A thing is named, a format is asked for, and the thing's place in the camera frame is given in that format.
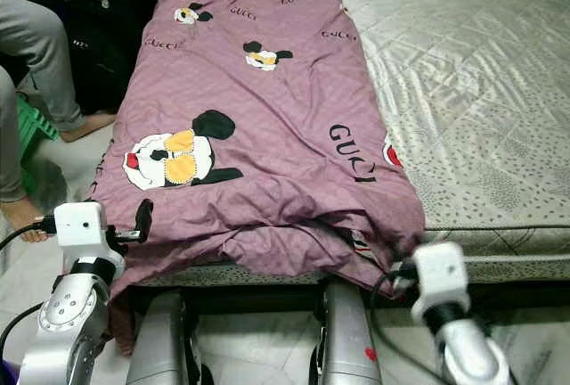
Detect silver right robot leg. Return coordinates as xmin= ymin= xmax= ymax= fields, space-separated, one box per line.
xmin=310 ymin=278 xmax=384 ymax=385

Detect green plastic crate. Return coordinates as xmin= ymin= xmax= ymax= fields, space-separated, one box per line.
xmin=16 ymin=95 xmax=60 ymax=194

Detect person leg grey trousers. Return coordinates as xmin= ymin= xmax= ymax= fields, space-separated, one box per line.
xmin=0 ymin=0 xmax=118 ymax=143
xmin=0 ymin=69 xmax=54 ymax=243

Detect purple plastic bin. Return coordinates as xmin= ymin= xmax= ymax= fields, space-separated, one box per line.
xmin=0 ymin=363 xmax=20 ymax=385

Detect purple printed blanket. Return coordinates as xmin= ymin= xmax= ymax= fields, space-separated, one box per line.
xmin=64 ymin=0 xmax=426 ymax=355

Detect black bag pile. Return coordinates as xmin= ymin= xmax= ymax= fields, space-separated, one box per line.
xmin=45 ymin=0 xmax=163 ymax=115

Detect white quilted mattress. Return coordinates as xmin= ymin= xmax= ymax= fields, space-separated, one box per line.
xmin=330 ymin=0 xmax=570 ymax=286

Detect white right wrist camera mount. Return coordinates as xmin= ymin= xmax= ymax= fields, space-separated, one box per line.
xmin=411 ymin=242 xmax=471 ymax=319

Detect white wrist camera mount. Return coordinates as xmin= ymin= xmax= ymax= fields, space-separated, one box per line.
xmin=53 ymin=201 xmax=118 ymax=261
xmin=411 ymin=242 xmax=471 ymax=319

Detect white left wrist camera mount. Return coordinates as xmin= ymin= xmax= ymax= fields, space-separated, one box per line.
xmin=53 ymin=201 xmax=118 ymax=261

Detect dark bed frame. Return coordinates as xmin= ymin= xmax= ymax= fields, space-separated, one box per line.
xmin=125 ymin=265 xmax=570 ymax=313

